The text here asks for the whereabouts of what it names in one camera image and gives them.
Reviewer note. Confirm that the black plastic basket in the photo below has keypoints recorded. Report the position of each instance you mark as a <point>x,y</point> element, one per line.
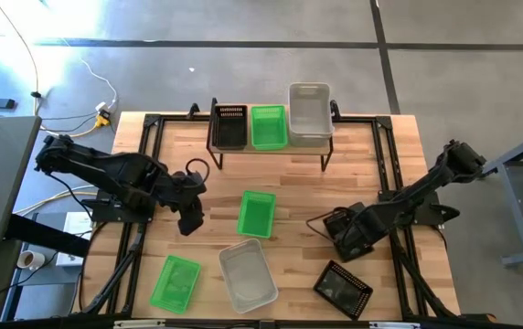
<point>343,290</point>
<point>229,132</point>

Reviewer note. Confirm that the white cup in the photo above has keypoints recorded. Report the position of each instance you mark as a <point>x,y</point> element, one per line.
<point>30,260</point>

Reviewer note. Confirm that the grey metal table frame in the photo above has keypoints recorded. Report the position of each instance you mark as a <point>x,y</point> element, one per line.
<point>516,215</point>

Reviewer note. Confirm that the black desk beam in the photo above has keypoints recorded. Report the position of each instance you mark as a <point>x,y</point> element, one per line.
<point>46,235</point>

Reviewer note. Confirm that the green plastic basket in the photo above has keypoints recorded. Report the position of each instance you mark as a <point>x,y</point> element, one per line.
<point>256,215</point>
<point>174,284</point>
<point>269,130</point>

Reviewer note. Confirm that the black metal table frame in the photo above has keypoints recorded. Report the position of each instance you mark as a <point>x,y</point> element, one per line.
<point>151,119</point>

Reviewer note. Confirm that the grey desk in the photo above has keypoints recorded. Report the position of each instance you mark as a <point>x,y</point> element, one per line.
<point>1,160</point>

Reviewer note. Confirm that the white power adapter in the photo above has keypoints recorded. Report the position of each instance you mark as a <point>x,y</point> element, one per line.
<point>102,107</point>

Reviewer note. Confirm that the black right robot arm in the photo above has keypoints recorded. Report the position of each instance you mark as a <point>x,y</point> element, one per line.
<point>426,183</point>

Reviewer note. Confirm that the white cardboard box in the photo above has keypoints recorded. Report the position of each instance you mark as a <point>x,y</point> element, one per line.
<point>76,226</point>

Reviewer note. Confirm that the yellow power plug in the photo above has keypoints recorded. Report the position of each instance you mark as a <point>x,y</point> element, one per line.
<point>102,121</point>

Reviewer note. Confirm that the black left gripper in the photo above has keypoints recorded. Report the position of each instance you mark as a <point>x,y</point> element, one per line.
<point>186,192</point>

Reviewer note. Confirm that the black clamp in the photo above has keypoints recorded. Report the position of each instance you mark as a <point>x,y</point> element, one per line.
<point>193,110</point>
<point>335,109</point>

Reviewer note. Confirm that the white plastic basket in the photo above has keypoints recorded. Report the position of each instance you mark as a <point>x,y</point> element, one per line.
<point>309,114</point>
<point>248,276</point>

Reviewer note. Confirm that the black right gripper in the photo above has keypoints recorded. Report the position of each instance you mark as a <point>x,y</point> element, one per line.
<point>350,226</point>

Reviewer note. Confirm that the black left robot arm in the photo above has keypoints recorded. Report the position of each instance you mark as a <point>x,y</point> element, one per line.
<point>106,169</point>

